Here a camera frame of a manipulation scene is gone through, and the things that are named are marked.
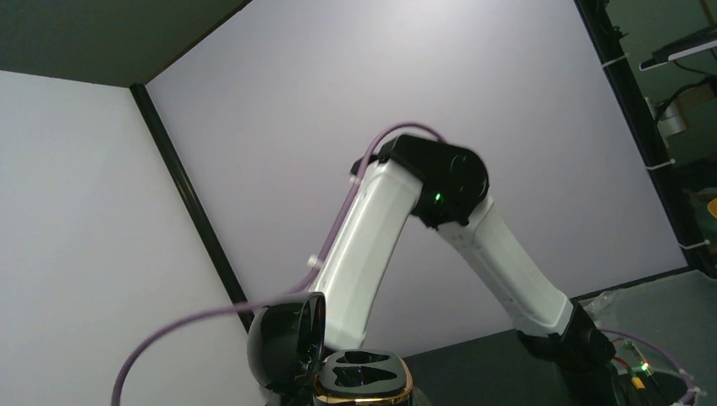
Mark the black earbuds charging case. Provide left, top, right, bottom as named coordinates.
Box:
left=247, top=292, right=418, bottom=405

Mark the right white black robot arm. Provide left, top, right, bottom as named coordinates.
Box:
left=311, top=134, right=627, bottom=405

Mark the clear plastic sheet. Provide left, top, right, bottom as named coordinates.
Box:
left=578, top=289, right=621, bottom=325

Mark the right green circuit board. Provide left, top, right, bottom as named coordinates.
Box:
left=612, top=337, right=661, bottom=392

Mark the yellow plastic bin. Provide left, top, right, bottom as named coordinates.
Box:
left=707, top=198, right=717, bottom=218

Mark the black keyboard on tray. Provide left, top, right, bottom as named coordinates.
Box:
left=638, top=25, right=716, bottom=71

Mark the black enclosure frame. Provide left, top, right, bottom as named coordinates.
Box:
left=128, top=1, right=712, bottom=332

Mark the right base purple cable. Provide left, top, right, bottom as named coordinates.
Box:
left=599, top=328, right=701, bottom=406

